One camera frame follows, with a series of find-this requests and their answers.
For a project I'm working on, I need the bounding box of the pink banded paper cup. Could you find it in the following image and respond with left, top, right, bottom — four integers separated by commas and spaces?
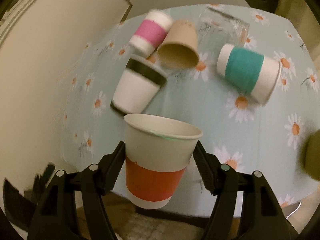
129, 9, 174, 57

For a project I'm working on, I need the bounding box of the teal banded paper cup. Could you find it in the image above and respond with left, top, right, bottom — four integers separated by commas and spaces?
217, 43, 281, 106

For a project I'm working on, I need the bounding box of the red banded paper cup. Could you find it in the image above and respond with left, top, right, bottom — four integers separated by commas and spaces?
124, 114, 203, 209

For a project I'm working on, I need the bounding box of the black banded paper cup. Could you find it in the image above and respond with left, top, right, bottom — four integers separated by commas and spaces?
110, 54, 168, 116

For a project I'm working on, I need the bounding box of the clear drinking glass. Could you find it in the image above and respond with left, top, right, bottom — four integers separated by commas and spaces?
197, 6, 249, 47

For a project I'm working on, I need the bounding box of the plain brown paper cup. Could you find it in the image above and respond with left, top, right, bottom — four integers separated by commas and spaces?
157, 19, 199, 69

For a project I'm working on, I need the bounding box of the olive ceramic mug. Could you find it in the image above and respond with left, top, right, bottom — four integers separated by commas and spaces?
304, 130, 320, 181

